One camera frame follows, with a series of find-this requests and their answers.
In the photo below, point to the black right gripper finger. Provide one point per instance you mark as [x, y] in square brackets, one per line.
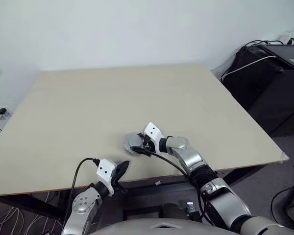
[141, 134]
[142, 152]

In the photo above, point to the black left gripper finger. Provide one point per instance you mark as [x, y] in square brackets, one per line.
[121, 174]
[123, 165]

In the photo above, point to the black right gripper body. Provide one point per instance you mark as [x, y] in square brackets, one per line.
[148, 144]

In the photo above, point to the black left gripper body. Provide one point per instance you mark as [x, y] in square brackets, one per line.
[115, 180]

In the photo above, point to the silver finned rotor disc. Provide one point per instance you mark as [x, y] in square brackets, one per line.
[133, 140]

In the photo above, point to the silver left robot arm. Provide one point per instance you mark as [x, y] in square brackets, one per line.
[85, 200]

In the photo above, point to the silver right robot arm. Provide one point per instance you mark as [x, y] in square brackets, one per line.
[193, 159]

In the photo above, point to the small white clip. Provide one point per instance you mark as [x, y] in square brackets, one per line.
[157, 182]

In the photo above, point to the dark rounded cylinder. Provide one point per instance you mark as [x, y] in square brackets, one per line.
[174, 210]

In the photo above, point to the grey robot torso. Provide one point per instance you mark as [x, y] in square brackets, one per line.
[161, 227]

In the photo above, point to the dark patterned rug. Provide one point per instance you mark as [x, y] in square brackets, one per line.
[5, 218]

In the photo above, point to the black equipment case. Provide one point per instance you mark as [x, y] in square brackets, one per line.
[267, 93]

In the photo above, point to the black plug adapter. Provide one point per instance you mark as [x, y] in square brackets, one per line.
[2, 111]

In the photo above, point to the clear tape piece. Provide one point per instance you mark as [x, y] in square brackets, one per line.
[285, 157]

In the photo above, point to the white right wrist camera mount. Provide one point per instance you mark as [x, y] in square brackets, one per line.
[153, 129]

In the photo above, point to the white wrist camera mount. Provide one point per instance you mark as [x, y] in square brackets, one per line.
[105, 169]
[153, 129]

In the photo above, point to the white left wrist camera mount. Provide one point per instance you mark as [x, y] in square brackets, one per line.
[105, 169]

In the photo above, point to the small metal bracket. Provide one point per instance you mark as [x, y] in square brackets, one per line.
[192, 209]

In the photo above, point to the white wall socket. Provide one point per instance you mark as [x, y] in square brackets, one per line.
[290, 39]

